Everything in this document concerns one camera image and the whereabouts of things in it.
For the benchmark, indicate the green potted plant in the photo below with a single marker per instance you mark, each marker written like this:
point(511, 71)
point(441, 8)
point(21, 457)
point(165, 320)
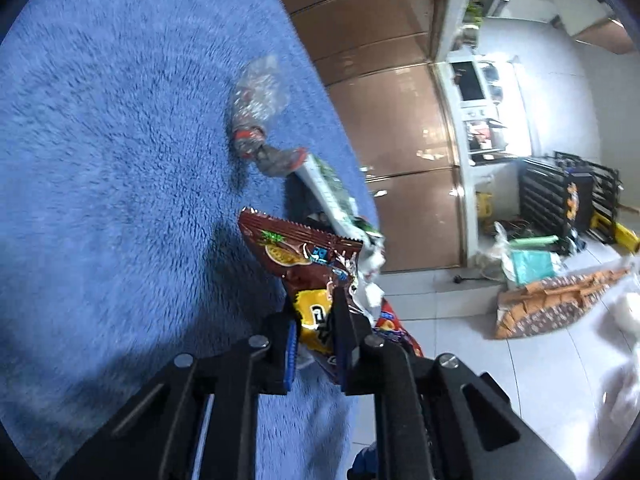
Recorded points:
point(475, 10)

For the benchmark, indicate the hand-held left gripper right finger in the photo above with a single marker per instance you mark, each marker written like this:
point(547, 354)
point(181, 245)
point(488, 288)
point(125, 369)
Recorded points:
point(342, 340)

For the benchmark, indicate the orange patterned cloth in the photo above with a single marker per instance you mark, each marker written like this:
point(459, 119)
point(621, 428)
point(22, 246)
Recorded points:
point(545, 305)

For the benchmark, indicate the teal plastic bag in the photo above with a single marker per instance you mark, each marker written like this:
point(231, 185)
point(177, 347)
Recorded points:
point(535, 265)

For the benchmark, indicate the green white snack wrapper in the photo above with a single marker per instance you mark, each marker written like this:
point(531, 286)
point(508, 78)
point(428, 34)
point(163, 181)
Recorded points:
point(327, 190)

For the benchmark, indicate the brown wall cabinet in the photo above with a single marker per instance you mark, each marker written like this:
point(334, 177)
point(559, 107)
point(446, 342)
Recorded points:
point(605, 35)

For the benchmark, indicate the white crumpled wrapper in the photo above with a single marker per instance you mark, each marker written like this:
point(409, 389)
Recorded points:
point(370, 295)

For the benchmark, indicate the clear crumpled plastic bag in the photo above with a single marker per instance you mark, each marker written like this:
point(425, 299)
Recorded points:
point(257, 95)

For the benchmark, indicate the white plastic bag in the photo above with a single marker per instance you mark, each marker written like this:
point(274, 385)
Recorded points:
point(625, 340)

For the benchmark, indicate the green bag roll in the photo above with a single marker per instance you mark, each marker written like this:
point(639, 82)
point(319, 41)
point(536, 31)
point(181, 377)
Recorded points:
point(532, 242)

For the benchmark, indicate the grey red crumpled wrapper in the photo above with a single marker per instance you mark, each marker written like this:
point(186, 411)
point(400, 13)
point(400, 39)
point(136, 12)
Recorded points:
point(272, 160)

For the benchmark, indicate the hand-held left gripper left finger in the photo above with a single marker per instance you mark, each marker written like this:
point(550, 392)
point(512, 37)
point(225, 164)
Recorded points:
point(289, 355)

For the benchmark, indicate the brown kitchen cabinets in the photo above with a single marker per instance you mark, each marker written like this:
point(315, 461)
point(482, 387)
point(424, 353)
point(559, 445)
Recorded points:
point(390, 120)

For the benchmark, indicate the brown snack packet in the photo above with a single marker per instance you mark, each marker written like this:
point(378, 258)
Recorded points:
point(280, 245)

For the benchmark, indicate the black crate rack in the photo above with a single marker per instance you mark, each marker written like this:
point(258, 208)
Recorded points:
point(545, 195)

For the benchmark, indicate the white microwave oven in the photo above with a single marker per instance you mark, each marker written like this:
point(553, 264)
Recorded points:
point(470, 82)

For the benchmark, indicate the yellow snack packet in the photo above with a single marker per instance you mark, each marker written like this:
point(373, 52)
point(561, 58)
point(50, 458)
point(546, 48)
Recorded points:
point(315, 320)

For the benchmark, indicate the black power plug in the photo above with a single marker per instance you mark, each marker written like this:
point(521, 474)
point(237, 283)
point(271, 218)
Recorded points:
point(457, 278)

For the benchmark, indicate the blue fluffy blanket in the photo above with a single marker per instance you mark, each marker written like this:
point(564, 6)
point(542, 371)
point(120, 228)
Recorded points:
point(125, 160)

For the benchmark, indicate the red snack packet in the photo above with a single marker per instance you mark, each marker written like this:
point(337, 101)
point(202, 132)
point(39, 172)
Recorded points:
point(395, 330)

